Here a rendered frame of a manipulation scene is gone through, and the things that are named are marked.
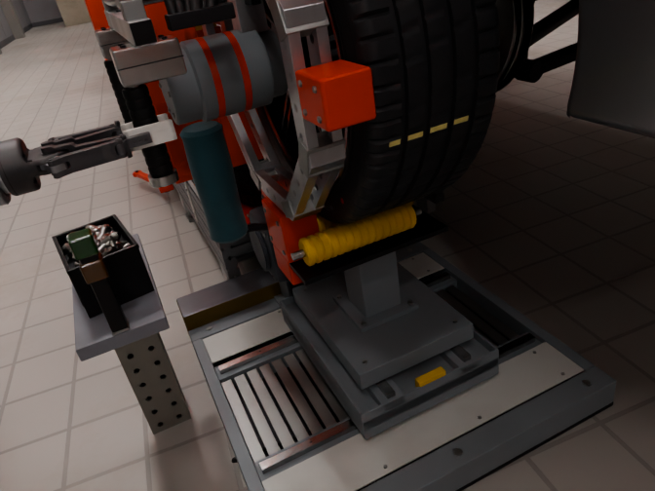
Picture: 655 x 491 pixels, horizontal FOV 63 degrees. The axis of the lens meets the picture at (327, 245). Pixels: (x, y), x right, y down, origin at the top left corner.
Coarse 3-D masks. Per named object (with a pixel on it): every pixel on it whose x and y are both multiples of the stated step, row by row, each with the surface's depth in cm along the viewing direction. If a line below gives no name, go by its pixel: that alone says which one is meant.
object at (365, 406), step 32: (288, 320) 150; (320, 352) 134; (448, 352) 124; (480, 352) 126; (352, 384) 123; (384, 384) 117; (416, 384) 117; (448, 384) 120; (352, 416) 119; (384, 416) 115
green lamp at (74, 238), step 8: (80, 232) 93; (88, 232) 92; (72, 240) 91; (80, 240) 91; (88, 240) 91; (72, 248) 91; (80, 248) 91; (88, 248) 92; (96, 248) 93; (80, 256) 92; (88, 256) 93
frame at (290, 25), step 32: (288, 0) 71; (320, 0) 72; (288, 32) 71; (320, 32) 73; (288, 64) 75; (256, 128) 120; (256, 160) 118; (320, 160) 81; (288, 192) 104; (320, 192) 94
